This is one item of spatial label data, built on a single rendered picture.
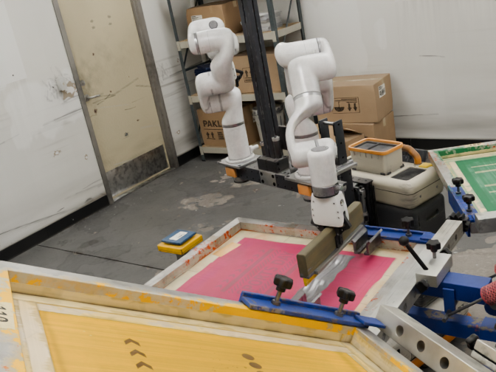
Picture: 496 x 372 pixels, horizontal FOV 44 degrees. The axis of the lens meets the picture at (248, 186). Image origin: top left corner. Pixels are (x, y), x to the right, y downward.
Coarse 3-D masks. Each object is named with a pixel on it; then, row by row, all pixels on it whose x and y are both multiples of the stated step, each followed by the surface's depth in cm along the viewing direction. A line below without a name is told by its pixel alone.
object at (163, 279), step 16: (240, 224) 238; (256, 224) 233; (272, 224) 230; (288, 224) 227; (208, 240) 227; (224, 240) 231; (384, 240) 203; (192, 256) 217; (160, 272) 210; (176, 272) 211; (400, 272) 181; (384, 288) 175; (368, 304) 168
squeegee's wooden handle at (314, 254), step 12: (360, 204) 192; (360, 216) 193; (312, 240) 175; (324, 240) 175; (300, 252) 169; (312, 252) 170; (324, 252) 176; (300, 264) 169; (312, 264) 171; (300, 276) 171
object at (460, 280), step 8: (448, 272) 166; (448, 280) 163; (456, 280) 162; (464, 280) 161; (472, 280) 160; (480, 280) 160; (488, 280) 159; (432, 288) 165; (440, 288) 164; (448, 288) 162; (456, 288) 161; (464, 288) 159; (472, 288) 158; (480, 288) 157; (440, 296) 165; (456, 296) 162; (464, 296) 160; (472, 296) 159; (480, 296) 158
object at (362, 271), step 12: (252, 240) 229; (264, 240) 227; (228, 252) 222; (240, 252) 221; (252, 252) 219; (348, 252) 206; (228, 264) 214; (240, 264) 212; (348, 264) 198; (360, 264) 197; (372, 264) 195; (384, 264) 194; (336, 276) 193; (348, 276) 191; (360, 276) 190; (372, 276) 189; (360, 288) 184
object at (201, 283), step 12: (216, 264) 215; (204, 276) 209; (216, 276) 207; (180, 288) 204; (192, 288) 203; (204, 288) 201; (336, 288) 186; (348, 288) 185; (324, 300) 181; (336, 300) 180; (360, 300) 177
